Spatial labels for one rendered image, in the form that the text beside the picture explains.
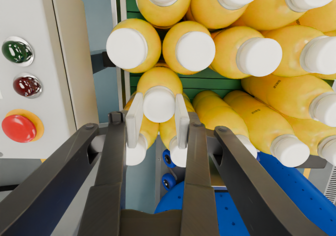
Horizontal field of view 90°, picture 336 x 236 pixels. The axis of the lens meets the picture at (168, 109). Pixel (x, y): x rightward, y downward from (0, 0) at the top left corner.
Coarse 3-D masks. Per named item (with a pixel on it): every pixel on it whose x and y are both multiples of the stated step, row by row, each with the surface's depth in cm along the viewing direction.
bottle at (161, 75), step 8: (160, 64) 28; (144, 72) 26; (152, 72) 23; (160, 72) 23; (168, 72) 24; (144, 80) 23; (152, 80) 22; (160, 80) 22; (168, 80) 22; (176, 80) 23; (136, 88) 25; (144, 88) 22; (152, 88) 21; (168, 88) 21; (176, 88) 22; (144, 96) 21
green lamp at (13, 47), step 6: (6, 42) 16; (12, 42) 16; (18, 42) 16; (6, 48) 16; (12, 48) 16; (18, 48) 16; (24, 48) 17; (6, 54) 16; (12, 54) 16; (18, 54) 16; (24, 54) 17; (12, 60) 16; (18, 60) 16; (24, 60) 17
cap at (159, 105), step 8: (160, 88) 20; (152, 96) 19; (160, 96) 19; (168, 96) 19; (144, 104) 19; (152, 104) 19; (160, 104) 19; (168, 104) 19; (144, 112) 19; (152, 112) 20; (160, 112) 20; (168, 112) 20; (152, 120) 20; (160, 120) 20
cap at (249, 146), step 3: (240, 138) 23; (243, 138) 23; (243, 141) 22; (246, 141) 22; (243, 144) 22; (246, 144) 22; (249, 144) 22; (246, 147) 22; (249, 147) 22; (252, 147) 22; (249, 150) 22; (252, 150) 22; (255, 150) 22; (252, 153) 22; (255, 153) 22; (255, 156) 22
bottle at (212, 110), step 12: (204, 96) 36; (216, 96) 35; (204, 108) 32; (216, 108) 29; (228, 108) 29; (204, 120) 29; (216, 120) 26; (228, 120) 26; (240, 120) 26; (240, 132) 24
